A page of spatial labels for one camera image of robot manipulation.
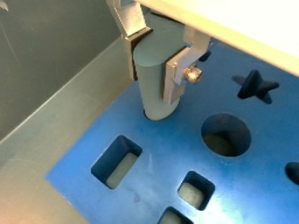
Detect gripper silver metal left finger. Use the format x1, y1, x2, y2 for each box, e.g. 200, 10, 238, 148
107, 0, 153, 81

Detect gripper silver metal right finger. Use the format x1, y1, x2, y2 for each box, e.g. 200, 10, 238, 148
163, 26, 212, 104

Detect grey-blue oval peg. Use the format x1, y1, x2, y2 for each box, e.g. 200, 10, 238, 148
133, 12, 193, 122

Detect blue shape-sorting board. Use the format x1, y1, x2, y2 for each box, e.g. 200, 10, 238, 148
47, 44, 299, 224

